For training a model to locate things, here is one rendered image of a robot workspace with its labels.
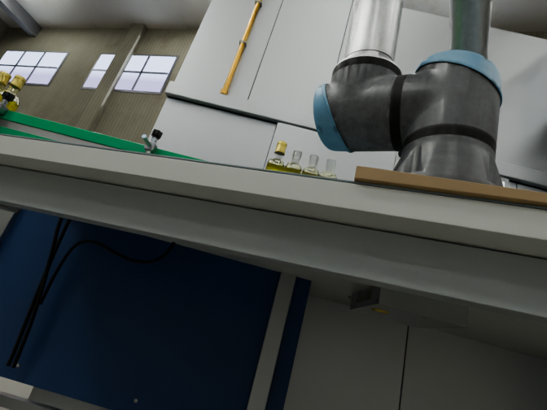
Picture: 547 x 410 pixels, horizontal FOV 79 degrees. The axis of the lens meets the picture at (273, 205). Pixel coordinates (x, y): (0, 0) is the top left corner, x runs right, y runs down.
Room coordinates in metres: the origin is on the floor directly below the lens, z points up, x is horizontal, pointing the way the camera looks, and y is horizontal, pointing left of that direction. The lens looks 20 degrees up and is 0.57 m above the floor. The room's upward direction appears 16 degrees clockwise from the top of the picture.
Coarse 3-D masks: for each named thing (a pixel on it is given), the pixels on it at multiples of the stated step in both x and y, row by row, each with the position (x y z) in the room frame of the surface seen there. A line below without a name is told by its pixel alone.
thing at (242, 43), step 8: (256, 0) 1.13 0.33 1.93; (256, 8) 1.13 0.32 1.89; (248, 24) 1.13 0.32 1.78; (248, 32) 1.13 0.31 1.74; (240, 40) 1.13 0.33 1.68; (240, 48) 1.13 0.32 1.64; (240, 56) 1.14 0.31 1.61; (232, 64) 1.13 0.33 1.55; (232, 72) 1.13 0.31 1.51; (224, 88) 1.13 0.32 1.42
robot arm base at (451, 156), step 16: (432, 128) 0.35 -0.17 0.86; (448, 128) 0.34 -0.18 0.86; (464, 128) 0.33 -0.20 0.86; (416, 144) 0.37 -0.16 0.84; (432, 144) 0.35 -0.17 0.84; (448, 144) 0.34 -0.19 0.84; (464, 144) 0.33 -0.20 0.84; (480, 144) 0.33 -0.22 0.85; (400, 160) 0.39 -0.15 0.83; (416, 160) 0.37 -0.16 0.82; (432, 160) 0.34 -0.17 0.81; (448, 160) 0.33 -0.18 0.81; (464, 160) 0.33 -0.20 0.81; (480, 160) 0.33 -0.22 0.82; (432, 176) 0.33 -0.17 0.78; (448, 176) 0.33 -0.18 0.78; (464, 176) 0.32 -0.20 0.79; (480, 176) 0.32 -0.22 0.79; (496, 176) 0.34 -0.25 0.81
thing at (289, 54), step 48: (240, 0) 1.16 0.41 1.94; (288, 0) 1.15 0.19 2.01; (336, 0) 1.14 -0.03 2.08; (192, 48) 1.17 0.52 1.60; (288, 48) 1.14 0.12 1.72; (336, 48) 1.13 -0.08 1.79; (432, 48) 1.11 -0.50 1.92; (528, 48) 1.08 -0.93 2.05; (192, 96) 1.14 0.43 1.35; (240, 96) 1.15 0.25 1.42; (288, 96) 1.14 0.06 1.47; (528, 96) 1.08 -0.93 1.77; (192, 144) 1.16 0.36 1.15; (240, 144) 1.15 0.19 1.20; (528, 144) 1.08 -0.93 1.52
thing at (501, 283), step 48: (0, 192) 0.54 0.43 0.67; (48, 192) 0.52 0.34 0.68; (96, 192) 0.49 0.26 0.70; (144, 192) 0.46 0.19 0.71; (192, 240) 0.43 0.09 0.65; (240, 240) 0.41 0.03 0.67; (288, 240) 0.40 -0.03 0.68; (336, 240) 0.38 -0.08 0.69; (384, 240) 0.36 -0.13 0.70; (432, 240) 0.35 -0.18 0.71; (432, 288) 0.35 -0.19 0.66; (480, 288) 0.33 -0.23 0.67; (528, 288) 0.32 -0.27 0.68
